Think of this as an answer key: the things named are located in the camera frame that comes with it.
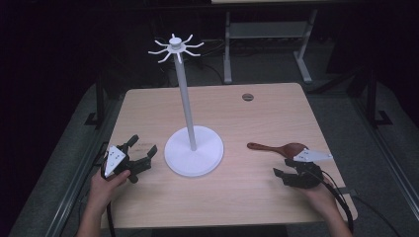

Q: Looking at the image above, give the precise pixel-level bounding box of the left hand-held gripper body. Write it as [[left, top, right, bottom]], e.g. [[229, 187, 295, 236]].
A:
[[103, 141, 153, 185]]

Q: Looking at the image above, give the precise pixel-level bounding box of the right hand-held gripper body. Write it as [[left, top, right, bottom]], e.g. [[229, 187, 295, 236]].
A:
[[284, 148, 334, 190]]

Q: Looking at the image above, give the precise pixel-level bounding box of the brown wooden spoon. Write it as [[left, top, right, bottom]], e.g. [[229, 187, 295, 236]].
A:
[[246, 141, 309, 159]]

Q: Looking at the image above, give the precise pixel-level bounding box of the person's right hand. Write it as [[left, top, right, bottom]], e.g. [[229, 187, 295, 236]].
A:
[[295, 179, 342, 220]]

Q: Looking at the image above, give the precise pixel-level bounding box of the person's left hand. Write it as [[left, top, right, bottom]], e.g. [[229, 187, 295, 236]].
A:
[[87, 169, 131, 210]]

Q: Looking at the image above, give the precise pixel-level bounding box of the white hook rack stand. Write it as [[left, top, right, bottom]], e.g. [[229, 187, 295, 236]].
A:
[[147, 33, 225, 179]]

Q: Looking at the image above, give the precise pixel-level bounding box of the grey tape strip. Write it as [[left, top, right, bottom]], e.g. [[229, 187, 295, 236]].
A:
[[339, 188, 359, 198]]

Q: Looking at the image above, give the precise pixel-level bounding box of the black metal stand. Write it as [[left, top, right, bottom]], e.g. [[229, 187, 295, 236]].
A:
[[364, 68, 393, 128], [83, 74, 107, 130]]

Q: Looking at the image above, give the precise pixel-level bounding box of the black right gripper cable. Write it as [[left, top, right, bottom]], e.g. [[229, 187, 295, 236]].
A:
[[310, 170, 356, 235]]

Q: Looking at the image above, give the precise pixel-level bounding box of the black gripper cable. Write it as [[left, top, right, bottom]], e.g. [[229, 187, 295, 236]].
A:
[[105, 200, 117, 237], [310, 170, 356, 235]]

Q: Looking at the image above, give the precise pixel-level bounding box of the aluminium rail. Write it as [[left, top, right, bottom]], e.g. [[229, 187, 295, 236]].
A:
[[44, 98, 115, 237], [348, 98, 419, 213]]

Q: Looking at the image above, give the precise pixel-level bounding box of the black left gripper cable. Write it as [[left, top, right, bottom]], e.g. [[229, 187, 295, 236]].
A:
[[105, 200, 117, 237]]

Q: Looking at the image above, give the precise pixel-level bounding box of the thin black floor cable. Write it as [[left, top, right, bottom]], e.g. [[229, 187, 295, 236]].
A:
[[351, 195, 403, 237]]

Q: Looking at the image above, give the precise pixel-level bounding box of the metal frame rack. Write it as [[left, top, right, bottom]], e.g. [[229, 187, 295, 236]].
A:
[[210, 0, 320, 85]]

